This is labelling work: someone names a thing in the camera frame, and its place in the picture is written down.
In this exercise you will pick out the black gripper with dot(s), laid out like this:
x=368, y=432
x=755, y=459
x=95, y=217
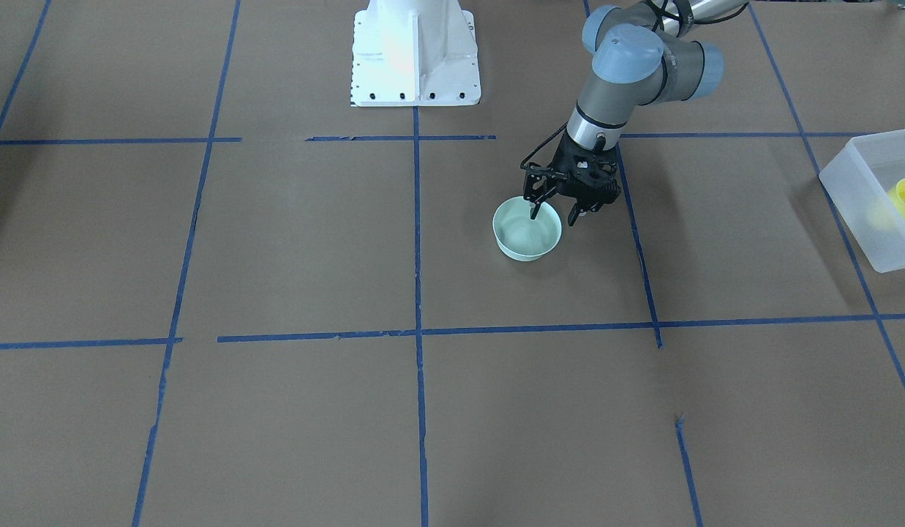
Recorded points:
x=564, y=159

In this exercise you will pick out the mint green bowl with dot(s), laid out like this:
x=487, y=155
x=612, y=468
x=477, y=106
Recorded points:
x=522, y=237

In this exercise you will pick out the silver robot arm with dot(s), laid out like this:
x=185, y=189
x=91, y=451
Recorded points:
x=639, y=56

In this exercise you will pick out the clear plastic bin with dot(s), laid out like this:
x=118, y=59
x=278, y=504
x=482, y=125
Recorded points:
x=857, y=180

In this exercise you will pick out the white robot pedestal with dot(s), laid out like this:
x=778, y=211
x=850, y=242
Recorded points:
x=414, y=54

